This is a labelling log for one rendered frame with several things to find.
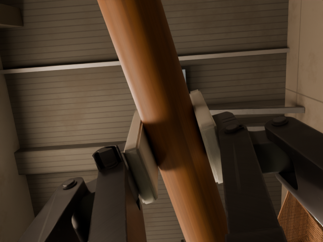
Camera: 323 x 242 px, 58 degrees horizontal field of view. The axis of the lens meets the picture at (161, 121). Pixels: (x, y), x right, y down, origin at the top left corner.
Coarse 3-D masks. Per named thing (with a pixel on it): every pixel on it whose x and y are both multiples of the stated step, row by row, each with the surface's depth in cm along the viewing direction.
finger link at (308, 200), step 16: (272, 128) 11; (288, 128) 11; (304, 128) 10; (288, 144) 10; (304, 144) 10; (320, 144) 9; (304, 160) 9; (320, 160) 8; (288, 176) 11; (304, 176) 9; (320, 176) 8; (304, 192) 10; (320, 192) 9; (320, 208) 9
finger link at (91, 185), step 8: (120, 144) 17; (128, 168) 13; (128, 176) 13; (88, 184) 13; (136, 184) 14; (88, 192) 12; (136, 192) 13; (88, 200) 12; (136, 200) 13; (80, 208) 12; (88, 208) 12; (72, 216) 12; (80, 216) 12; (88, 216) 12; (80, 224) 12; (88, 224) 12
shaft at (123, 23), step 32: (128, 0) 13; (160, 0) 14; (128, 32) 14; (160, 32) 14; (128, 64) 14; (160, 64) 14; (160, 96) 15; (160, 128) 15; (192, 128) 16; (160, 160) 16; (192, 160) 16; (192, 192) 16; (192, 224) 17; (224, 224) 18
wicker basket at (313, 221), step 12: (288, 192) 186; (288, 204) 189; (300, 204) 170; (288, 216) 192; (300, 216) 192; (312, 216) 159; (288, 228) 195; (312, 228) 187; (288, 240) 199; (300, 240) 196; (312, 240) 189
